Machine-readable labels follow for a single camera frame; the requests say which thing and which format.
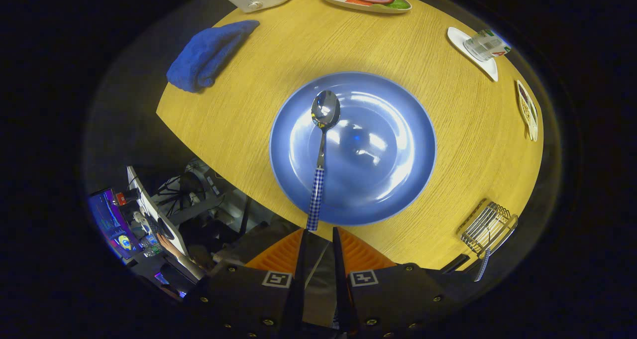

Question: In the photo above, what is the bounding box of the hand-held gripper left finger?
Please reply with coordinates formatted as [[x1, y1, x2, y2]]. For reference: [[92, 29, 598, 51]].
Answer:
[[184, 228, 310, 339]]

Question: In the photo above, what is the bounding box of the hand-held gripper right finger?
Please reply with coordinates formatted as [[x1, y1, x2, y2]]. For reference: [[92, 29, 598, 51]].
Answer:
[[332, 226, 451, 339]]

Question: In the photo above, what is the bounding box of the fork with blue checked handle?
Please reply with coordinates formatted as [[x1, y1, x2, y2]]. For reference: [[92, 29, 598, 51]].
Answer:
[[474, 229, 493, 282]]

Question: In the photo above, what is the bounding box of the metal wire cutlery basket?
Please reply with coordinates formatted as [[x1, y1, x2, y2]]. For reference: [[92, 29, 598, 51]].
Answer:
[[457, 199, 519, 259]]

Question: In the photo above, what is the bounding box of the spoon with blue checked handle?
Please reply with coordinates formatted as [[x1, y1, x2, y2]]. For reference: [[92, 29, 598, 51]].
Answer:
[[306, 90, 341, 231]]

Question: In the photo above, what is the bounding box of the black table clamp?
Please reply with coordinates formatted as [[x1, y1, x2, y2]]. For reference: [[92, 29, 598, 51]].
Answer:
[[440, 253, 471, 273]]

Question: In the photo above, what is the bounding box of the blue round plate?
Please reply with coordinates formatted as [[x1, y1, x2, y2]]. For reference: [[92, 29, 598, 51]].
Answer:
[[269, 71, 437, 226]]

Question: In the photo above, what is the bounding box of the white flat panel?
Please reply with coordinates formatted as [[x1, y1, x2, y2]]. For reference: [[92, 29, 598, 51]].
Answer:
[[127, 166, 190, 256]]

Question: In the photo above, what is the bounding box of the lit computer screen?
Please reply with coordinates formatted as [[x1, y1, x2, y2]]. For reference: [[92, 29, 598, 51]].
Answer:
[[89, 189, 145, 260]]

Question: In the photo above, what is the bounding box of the blue folded towel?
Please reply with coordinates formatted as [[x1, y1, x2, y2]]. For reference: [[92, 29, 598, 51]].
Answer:
[[167, 20, 260, 93]]

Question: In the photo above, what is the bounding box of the white divided tray of beans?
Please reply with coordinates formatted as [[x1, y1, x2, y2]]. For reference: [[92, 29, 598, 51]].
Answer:
[[516, 80, 539, 142]]

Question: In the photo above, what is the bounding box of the white square coaster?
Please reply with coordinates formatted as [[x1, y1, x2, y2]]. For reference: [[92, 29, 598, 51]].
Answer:
[[447, 27, 499, 82]]

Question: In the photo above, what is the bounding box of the white bottle with green label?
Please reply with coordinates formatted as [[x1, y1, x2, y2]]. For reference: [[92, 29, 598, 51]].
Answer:
[[464, 29, 512, 62]]

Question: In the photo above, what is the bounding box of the black cable bundle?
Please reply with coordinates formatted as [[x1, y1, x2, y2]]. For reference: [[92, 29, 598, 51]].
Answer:
[[154, 159, 222, 216]]

